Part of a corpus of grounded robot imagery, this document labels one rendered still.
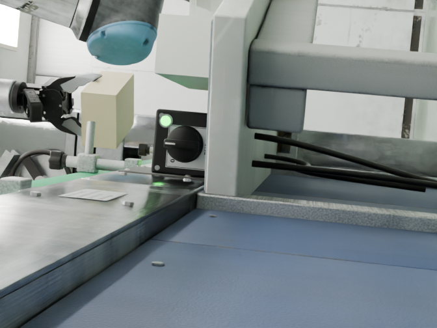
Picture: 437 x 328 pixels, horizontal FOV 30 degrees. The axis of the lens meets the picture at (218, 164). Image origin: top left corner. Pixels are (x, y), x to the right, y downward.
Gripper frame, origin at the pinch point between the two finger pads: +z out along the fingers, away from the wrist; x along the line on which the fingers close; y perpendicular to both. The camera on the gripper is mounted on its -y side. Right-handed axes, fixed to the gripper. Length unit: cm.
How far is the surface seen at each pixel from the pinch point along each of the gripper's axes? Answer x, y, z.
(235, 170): -26, -88, 39
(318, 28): 63, 359, 41
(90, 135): -17, -59, 15
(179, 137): -24, -74, 31
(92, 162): -14, -61, 16
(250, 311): -37, -129, 45
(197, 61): -36, -84, 34
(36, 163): 47, 70, -42
